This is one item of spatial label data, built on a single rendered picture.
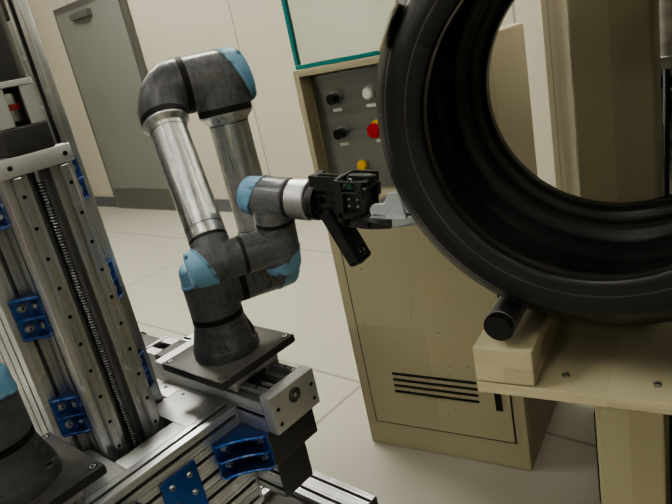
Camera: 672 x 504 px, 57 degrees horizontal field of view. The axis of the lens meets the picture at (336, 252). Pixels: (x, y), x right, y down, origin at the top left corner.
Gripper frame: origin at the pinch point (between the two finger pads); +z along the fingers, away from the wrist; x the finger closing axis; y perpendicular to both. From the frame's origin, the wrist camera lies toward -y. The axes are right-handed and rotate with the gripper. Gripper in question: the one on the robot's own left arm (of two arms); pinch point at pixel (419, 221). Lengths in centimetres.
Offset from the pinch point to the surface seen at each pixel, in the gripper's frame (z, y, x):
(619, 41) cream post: 25.6, 24.5, 25.4
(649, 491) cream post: 39, -66, 26
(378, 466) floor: -39, -108, 51
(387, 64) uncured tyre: 0.9, 26.5, -11.0
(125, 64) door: -443, -9, 349
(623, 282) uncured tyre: 32.2, -0.3, -12.8
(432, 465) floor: -22, -106, 56
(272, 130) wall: -260, -63, 322
